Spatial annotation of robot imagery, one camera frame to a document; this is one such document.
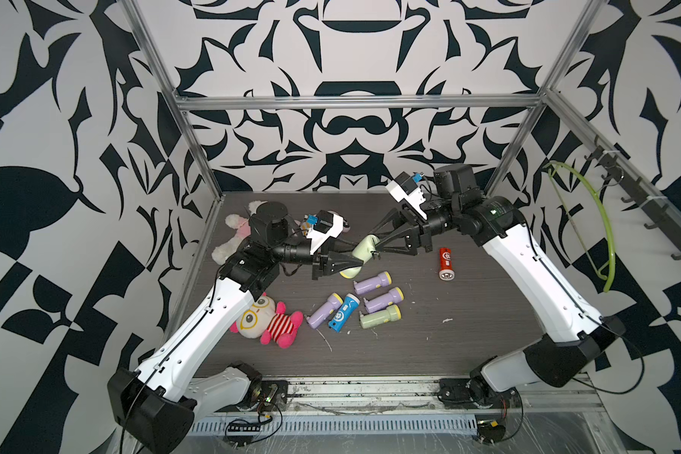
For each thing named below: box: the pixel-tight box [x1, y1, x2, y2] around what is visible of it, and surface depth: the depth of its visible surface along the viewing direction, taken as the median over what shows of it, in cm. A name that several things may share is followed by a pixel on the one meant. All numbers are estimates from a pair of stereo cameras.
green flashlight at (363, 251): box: [339, 233, 381, 280], surface depth 57 cm
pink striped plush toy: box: [293, 213, 319, 236], surface depth 53 cm
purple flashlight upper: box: [352, 271, 393, 296], surface depth 94 cm
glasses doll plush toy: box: [229, 292, 304, 349], surface depth 82 cm
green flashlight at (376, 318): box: [359, 304, 402, 330], surface depth 87 cm
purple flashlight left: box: [305, 292, 345, 330], surface depth 89 cm
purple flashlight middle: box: [363, 286, 405, 314], surface depth 91 cm
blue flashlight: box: [328, 293, 361, 333], surface depth 88 cm
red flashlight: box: [437, 246, 456, 282], surface depth 98 cm
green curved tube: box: [543, 161, 616, 293], surface depth 73 cm
